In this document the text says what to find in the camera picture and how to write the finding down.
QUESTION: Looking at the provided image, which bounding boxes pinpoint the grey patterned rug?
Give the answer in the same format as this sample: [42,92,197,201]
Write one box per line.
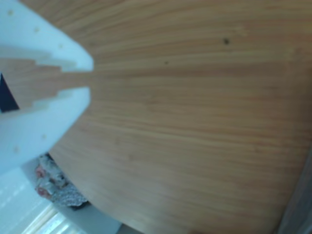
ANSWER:
[35,155,88,212]

